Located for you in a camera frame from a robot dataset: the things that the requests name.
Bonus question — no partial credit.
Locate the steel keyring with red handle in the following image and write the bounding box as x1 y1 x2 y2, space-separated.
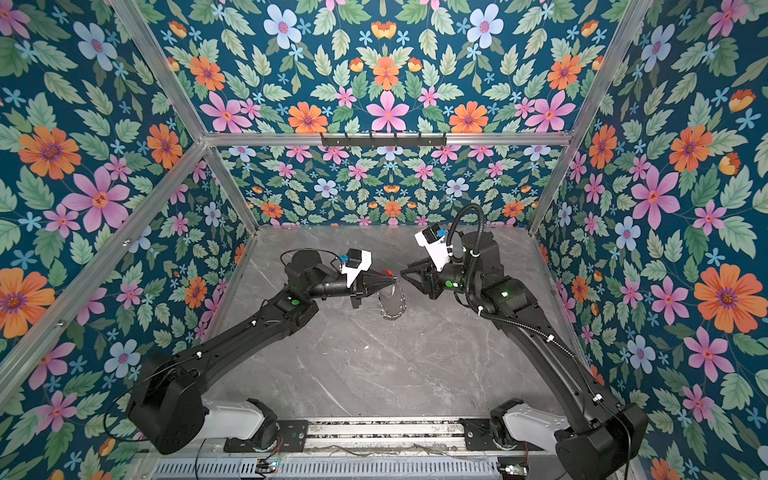
378 270 406 321

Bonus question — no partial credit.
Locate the white perforated cable duct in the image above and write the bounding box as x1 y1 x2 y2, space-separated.
151 457 501 479

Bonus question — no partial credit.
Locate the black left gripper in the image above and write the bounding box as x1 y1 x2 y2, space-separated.
306 264 395 308

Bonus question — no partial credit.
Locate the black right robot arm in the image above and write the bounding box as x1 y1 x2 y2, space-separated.
401 204 649 479

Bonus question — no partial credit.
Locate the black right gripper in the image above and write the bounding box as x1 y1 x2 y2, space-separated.
401 255 483 302

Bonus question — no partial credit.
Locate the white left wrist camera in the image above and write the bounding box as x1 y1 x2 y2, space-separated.
340 248 372 288

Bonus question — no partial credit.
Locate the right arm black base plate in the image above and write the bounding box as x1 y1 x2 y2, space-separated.
458 418 542 452

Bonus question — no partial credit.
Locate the black hook rail on wall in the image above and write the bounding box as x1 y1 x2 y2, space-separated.
320 133 448 148

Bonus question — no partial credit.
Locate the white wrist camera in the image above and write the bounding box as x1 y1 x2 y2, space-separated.
340 248 372 288
414 224 451 272

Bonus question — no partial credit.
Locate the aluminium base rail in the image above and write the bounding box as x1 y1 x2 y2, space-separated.
143 416 637 460

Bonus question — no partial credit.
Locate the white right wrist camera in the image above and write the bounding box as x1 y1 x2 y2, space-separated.
414 224 451 272

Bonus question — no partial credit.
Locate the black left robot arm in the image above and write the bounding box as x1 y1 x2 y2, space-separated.
126 249 397 455

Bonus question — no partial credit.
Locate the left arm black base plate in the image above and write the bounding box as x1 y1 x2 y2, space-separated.
224 420 309 453

